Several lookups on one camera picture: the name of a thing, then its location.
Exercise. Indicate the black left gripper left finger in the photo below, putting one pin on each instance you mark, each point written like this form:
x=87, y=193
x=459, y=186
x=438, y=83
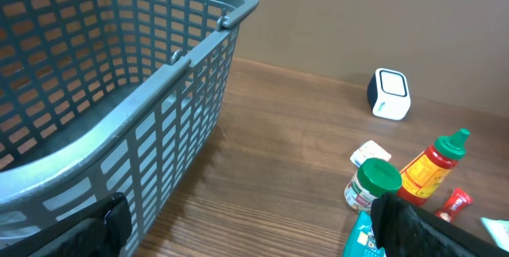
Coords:
x=101, y=229

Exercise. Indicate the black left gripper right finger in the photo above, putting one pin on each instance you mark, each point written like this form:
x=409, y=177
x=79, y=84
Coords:
x=404, y=230

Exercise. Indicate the green 3M gloves packet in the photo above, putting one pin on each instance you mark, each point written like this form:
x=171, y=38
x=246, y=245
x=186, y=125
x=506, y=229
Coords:
x=361, y=242

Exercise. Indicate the red chilli sauce bottle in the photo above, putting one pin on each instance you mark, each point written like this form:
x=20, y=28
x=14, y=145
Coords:
x=422, y=176

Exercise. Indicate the green lid jar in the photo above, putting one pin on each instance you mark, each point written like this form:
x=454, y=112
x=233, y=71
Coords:
x=371, y=180

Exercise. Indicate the red Nescafe sachet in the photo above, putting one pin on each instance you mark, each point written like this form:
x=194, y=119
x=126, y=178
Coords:
x=458, y=200

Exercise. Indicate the small red white box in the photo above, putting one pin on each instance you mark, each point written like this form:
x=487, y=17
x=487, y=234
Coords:
x=369, y=149

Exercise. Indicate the light blue tissue packet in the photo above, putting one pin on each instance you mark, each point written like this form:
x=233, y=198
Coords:
x=498, y=230

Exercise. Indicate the white barcode scanner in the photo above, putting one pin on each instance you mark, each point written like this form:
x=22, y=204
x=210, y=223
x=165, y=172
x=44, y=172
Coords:
x=388, y=94

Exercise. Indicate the grey plastic shopping basket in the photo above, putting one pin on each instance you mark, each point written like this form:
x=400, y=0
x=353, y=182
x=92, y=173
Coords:
x=107, y=96

